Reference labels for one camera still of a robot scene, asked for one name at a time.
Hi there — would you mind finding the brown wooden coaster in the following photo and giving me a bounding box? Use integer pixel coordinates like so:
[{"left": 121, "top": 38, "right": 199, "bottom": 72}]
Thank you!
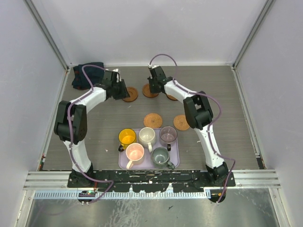
[
  {"left": 142, "top": 83, "right": 159, "bottom": 98},
  {"left": 123, "top": 87, "right": 138, "bottom": 102},
  {"left": 166, "top": 95, "right": 177, "bottom": 101}
]

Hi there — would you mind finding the woven rattan coaster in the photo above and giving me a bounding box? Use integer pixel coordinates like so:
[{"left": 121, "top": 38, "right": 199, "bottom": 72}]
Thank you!
[
  {"left": 173, "top": 114, "right": 190, "bottom": 131},
  {"left": 143, "top": 113, "right": 163, "bottom": 129}
]

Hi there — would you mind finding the purple glass mug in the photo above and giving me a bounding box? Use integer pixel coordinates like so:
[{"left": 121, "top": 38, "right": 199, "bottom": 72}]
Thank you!
[{"left": 159, "top": 126, "right": 178, "bottom": 151}]

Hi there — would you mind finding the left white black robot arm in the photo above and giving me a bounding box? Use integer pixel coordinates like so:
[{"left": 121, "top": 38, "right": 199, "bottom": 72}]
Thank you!
[{"left": 54, "top": 69, "right": 130, "bottom": 187}]

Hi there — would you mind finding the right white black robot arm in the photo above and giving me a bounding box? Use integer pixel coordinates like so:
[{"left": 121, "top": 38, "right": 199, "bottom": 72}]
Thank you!
[{"left": 148, "top": 65, "right": 230, "bottom": 186}]

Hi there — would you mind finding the dark blue folded cloth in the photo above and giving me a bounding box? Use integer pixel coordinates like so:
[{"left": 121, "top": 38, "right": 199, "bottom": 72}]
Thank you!
[{"left": 72, "top": 62, "right": 104, "bottom": 90}]

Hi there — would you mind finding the yellow glass mug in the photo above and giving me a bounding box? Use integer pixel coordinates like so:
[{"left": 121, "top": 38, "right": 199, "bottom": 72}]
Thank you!
[{"left": 118, "top": 128, "right": 137, "bottom": 152}]

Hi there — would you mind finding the white ceramic mug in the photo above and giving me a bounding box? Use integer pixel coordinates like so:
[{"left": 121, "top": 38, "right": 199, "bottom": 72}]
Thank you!
[{"left": 139, "top": 127, "right": 157, "bottom": 153}]

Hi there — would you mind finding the pink ceramic mug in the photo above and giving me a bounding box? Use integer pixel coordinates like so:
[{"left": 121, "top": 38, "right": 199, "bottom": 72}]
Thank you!
[{"left": 125, "top": 143, "right": 145, "bottom": 169}]

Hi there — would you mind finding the grey ceramic mug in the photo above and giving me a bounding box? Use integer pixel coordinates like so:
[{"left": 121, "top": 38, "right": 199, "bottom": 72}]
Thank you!
[{"left": 151, "top": 147, "right": 175, "bottom": 170}]

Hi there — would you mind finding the lilac plastic tray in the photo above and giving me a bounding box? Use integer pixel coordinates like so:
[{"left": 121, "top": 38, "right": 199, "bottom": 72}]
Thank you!
[{"left": 118, "top": 128, "right": 179, "bottom": 169}]

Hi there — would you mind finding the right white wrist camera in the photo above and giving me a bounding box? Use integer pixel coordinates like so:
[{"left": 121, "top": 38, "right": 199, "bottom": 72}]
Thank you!
[{"left": 148, "top": 64, "right": 158, "bottom": 70}]

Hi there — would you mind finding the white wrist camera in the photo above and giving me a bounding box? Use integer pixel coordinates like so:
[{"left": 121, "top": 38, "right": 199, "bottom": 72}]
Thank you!
[
  {"left": 113, "top": 68, "right": 122, "bottom": 83},
  {"left": 148, "top": 64, "right": 158, "bottom": 70}
]

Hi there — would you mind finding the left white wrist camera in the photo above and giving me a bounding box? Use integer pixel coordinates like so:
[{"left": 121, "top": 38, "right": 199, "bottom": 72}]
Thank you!
[{"left": 113, "top": 68, "right": 122, "bottom": 83}]

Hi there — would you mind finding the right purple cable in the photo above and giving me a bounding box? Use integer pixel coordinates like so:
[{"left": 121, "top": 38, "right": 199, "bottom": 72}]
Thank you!
[{"left": 149, "top": 54, "right": 236, "bottom": 204}]

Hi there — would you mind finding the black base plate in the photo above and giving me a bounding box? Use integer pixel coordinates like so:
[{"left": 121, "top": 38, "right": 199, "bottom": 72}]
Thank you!
[{"left": 67, "top": 170, "right": 225, "bottom": 193}]

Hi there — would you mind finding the aluminium front rail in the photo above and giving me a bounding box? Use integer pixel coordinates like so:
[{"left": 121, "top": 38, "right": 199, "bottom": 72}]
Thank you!
[{"left": 24, "top": 169, "right": 281, "bottom": 191}]

